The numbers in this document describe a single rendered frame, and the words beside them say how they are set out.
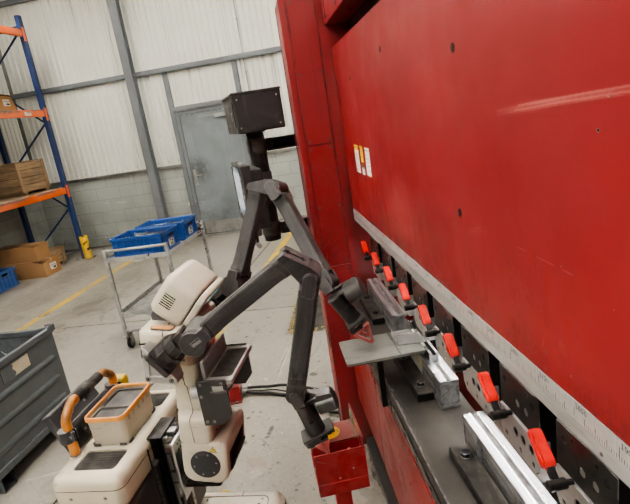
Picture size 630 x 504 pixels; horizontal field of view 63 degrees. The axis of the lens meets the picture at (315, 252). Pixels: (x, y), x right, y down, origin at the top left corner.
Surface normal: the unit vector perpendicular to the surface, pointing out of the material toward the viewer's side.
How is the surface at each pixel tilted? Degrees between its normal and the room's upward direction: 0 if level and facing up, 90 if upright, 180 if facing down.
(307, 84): 90
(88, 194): 90
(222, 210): 90
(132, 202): 90
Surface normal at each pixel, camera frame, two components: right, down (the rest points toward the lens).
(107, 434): -0.12, 0.32
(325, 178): 0.11, 0.25
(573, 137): -0.98, 0.18
